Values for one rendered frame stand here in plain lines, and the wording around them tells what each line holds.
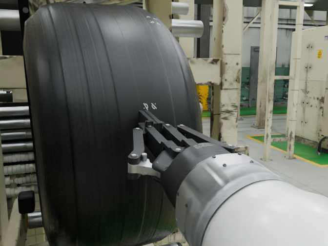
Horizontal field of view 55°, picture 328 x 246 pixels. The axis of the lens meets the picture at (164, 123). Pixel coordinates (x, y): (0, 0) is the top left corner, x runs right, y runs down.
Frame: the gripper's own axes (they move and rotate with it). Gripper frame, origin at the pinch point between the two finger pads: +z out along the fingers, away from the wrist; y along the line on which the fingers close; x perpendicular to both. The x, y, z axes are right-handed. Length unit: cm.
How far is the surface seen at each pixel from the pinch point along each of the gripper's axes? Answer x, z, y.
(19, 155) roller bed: 27, 60, 24
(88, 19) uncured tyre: -14.6, 16.7, 6.4
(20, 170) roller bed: 32, 58, 24
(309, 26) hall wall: -36, 881, -867
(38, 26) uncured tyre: -13.1, 18.4, 14.6
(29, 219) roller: 37, 38, 21
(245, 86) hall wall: 176, 872, -626
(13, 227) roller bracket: 32.1, 27.8, 23.4
